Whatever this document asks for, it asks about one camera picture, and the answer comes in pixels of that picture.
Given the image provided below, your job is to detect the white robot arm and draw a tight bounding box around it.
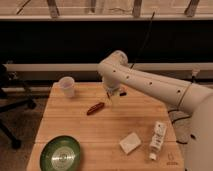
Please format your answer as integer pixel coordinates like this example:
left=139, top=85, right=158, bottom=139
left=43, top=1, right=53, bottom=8
left=97, top=50, right=213, bottom=171

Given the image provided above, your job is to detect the white sponge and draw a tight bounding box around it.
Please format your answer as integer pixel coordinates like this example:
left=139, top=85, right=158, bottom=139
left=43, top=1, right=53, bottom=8
left=119, top=132, right=141, bottom=154

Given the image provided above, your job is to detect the dark red rectangular block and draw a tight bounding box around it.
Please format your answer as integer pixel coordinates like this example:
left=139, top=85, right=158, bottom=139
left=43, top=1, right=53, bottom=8
left=119, top=91, right=127, bottom=97

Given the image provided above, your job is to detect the clear plastic measuring cup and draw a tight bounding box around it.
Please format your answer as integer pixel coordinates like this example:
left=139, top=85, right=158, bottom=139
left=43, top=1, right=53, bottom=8
left=58, top=76, right=75, bottom=98

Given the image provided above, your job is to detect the white tube bottle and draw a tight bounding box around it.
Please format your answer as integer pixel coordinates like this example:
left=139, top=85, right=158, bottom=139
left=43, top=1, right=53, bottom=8
left=149, top=121, right=167, bottom=161

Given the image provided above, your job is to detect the green round plate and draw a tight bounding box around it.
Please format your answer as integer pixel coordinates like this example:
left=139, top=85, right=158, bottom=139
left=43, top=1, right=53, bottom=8
left=39, top=135, right=81, bottom=171

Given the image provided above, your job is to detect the black office chair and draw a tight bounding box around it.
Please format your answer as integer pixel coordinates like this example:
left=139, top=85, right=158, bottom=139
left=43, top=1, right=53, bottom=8
left=0, top=64, right=38, bottom=150

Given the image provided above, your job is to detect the black hanging cable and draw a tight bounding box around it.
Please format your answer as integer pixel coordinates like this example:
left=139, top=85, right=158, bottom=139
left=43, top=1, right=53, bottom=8
left=129, top=11, right=156, bottom=70

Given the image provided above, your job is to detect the black cable on floor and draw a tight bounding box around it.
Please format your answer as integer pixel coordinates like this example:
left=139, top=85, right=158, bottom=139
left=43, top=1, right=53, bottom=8
left=168, top=108, right=193, bottom=145

